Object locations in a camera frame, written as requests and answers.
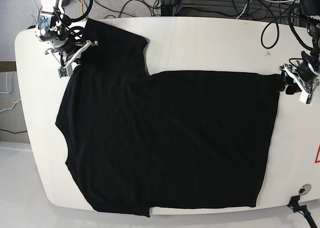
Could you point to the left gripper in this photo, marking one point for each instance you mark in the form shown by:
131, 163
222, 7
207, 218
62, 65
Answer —
300, 76

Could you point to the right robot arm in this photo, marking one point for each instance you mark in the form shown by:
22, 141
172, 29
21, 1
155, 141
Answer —
54, 27

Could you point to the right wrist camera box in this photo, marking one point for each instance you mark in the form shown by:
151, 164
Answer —
66, 71

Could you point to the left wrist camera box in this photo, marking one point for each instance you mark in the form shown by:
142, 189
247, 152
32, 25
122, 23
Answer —
306, 98

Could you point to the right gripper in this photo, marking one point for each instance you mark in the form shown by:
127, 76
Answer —
64, 50

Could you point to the black T-shirt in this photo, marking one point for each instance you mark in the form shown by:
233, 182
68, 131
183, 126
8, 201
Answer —
175, 139

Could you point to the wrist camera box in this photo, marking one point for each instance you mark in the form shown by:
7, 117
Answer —
306, 98
66, 71

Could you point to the red warning triangle sticker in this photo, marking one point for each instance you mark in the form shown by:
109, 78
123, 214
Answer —
317, 158

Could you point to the silver table grommet right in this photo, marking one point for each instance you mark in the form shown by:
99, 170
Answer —
305, 189

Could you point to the black clamp with cable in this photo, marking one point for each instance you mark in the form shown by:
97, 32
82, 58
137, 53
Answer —
302, 209

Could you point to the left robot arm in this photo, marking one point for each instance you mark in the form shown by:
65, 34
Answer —
311, 11

